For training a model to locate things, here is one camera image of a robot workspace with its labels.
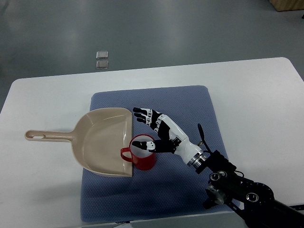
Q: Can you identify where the red cup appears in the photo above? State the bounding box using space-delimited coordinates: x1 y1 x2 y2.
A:
120 134 156 171

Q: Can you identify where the blue fabric mat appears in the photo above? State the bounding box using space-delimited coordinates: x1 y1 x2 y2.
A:
80 85 226 222

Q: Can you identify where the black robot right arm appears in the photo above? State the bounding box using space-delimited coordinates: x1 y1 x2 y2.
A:
190 124 304 228

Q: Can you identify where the beige plastic dustpan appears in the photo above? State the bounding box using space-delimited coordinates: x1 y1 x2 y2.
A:
25 107 133 177

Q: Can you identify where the wooden box corner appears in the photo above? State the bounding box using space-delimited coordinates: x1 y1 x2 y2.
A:
269 0 304 12

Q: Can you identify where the upper grey floor plate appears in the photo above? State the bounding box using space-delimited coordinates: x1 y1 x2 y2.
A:
96 50 108 59

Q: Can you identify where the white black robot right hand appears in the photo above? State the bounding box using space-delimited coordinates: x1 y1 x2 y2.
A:
132 107 207 168

